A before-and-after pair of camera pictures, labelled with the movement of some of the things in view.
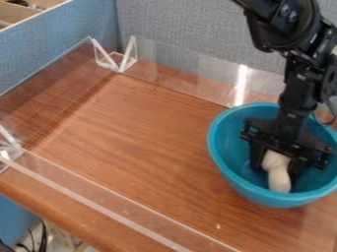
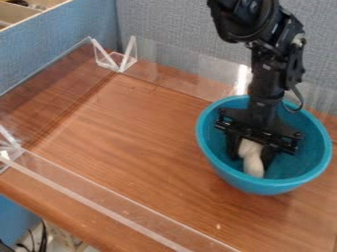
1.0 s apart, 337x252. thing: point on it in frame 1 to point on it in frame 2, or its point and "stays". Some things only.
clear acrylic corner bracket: (117, 61) stays
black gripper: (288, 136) to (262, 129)
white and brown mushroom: (277, 162) to (252, 151)
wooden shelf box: (20, 11) stays
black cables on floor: (32, 241) stays
